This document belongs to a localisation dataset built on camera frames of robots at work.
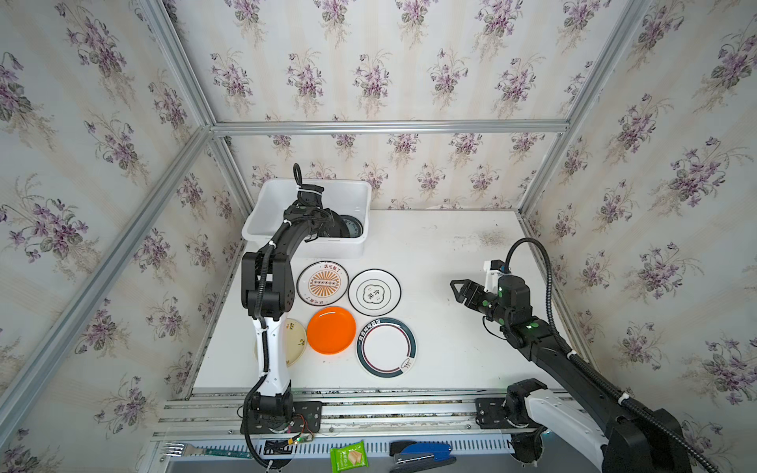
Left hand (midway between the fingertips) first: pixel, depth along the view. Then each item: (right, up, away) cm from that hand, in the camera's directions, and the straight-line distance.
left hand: (325, 218), depth 102 cm
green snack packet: (+12, -58, -35) cm, 69 cm away
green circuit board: (-16, -58, -35) cm, 69 cm away
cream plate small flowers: (-6, -38, -16) cm, 42 cm away
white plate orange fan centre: (0, -22, -4) cm, 23 cm away
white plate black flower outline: (+18, -25, -7) cm, 31 cm away
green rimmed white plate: (+21, -39, -18) cm, 48 cm away
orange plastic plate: (+5, -35, -14) cm, 38 cm away
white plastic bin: (-21, +10, +10) cm, 25 cm away
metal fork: (-27, -58, -33) cm, 72 cm away
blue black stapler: (+27, -57, -36) cm, 73 cm away
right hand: (+41, -21, -20) cm, 50 cm away
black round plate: (+9, -2, +12) cm, 15 cm away
